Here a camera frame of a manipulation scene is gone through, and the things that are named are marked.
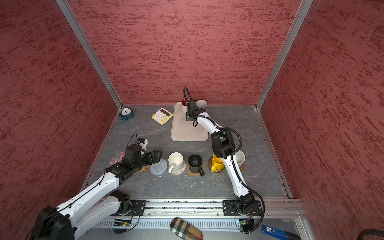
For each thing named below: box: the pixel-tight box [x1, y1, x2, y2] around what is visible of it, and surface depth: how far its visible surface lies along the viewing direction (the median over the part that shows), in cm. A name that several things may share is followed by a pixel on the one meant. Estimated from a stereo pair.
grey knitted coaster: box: [149, 158, 168, 176], surface depth 89 cm
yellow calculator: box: [151, 107, 174, 125], surface depth 115 cm
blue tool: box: [261, 224, 302, 240], surface depth 67 cm
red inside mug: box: [181, 99, 188, 113], surface depth 115 cm
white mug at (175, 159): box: [168, 152, 184, 174], surface depth 84 cm
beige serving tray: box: [170, 102, 209, 141], surface depth 108 cm
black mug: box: [188, 154, 205, 177], surface depth 84 cm
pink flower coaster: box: [109, 150, 125, 166], surface depth 94 cm
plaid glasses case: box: [169, 217, 203, 240], surface depth 68 cm
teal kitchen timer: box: [119, 107, 135, 121], surface depth 112 cm
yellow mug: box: [210, 153, 225, 173], surface depth 82 cm
